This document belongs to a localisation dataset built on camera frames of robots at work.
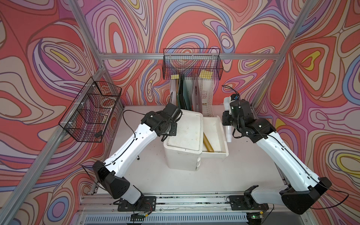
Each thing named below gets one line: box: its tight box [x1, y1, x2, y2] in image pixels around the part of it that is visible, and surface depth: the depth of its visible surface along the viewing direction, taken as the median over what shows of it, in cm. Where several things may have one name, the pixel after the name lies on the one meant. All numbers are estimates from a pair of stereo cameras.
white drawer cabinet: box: [163, 109, 204, 172], surface depth 75 cm
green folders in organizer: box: [176, 73, 193, 112], surface depth 93 cm
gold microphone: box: [202, 132, 215, 153], surface depth 78 cm
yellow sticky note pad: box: [198, 69, 213, 80], surface depth 92 cm
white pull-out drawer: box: [202, 115, 230, 159], surface depth 80 cm
